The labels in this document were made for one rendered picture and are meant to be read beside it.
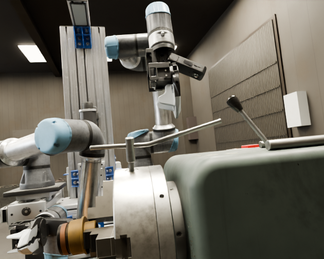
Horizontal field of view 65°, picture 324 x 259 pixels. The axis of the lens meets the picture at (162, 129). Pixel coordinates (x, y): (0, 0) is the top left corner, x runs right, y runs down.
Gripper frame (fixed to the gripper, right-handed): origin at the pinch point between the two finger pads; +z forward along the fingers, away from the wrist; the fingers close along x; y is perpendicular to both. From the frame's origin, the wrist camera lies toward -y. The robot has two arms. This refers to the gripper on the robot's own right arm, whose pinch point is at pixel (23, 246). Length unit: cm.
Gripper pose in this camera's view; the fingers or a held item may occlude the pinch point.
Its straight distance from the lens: 74.9
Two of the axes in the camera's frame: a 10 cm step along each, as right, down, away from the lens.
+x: -1.1, -9.9, 0.9
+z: 1.1, -1.0, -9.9
